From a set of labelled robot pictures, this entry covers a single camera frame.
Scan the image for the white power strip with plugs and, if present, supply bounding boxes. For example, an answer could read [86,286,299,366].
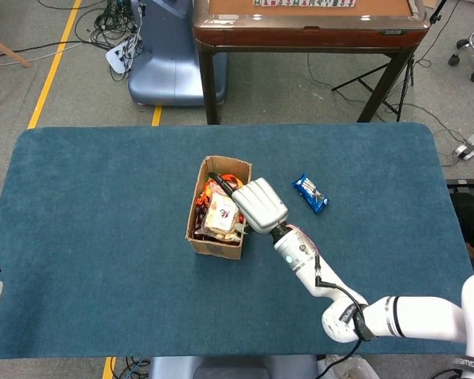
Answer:
[105,37,141,75]

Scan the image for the blue cookie snack pack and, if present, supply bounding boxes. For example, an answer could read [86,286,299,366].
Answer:
[291,173,330,215]

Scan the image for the open cardboard box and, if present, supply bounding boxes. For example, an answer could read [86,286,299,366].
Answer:
[186,155,254,261]

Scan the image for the white and black power strip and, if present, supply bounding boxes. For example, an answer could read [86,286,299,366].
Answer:
[453,131,474,161]

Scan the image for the clear plastic wrap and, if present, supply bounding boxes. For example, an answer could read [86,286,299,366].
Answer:
[322,354,376,379]

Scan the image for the blue felt table mat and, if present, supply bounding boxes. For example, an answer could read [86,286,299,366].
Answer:
[0,122,474,360]

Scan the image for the cables under table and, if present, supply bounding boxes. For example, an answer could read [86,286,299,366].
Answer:
[116,356,150,379]

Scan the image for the clear bag of white snacks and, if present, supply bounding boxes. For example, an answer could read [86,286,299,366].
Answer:
[200,192,244,242]

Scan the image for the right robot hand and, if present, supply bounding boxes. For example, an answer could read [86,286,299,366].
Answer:
[209,172,289,236]

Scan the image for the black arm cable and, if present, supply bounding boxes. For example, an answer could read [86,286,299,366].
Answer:
[314,254,376,379]

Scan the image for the grey robot torso base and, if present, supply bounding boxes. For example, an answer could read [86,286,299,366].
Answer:
[148,355,321,379]

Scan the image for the black floor cable bundle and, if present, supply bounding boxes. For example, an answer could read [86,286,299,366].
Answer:
[74,0,143,82]

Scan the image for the face-up mahjong tile row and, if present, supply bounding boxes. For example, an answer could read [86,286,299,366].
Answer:
[254,0,356,8]

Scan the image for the wooden pole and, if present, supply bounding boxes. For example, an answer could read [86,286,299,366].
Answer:
[0,32,32,69]

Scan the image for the black tripod stand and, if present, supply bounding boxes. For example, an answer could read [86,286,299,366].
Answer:
[331,0,450,122]

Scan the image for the purple grape bunch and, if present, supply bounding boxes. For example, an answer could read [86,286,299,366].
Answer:
[192,205,206,234]

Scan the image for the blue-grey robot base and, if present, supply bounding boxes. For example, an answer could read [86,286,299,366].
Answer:
[127,0,228,107]

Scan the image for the brown mahjong table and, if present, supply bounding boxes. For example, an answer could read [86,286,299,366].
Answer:
[192,0,431,126]

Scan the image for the black frame beside table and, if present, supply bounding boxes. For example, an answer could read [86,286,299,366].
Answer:
[446,178,474,253]

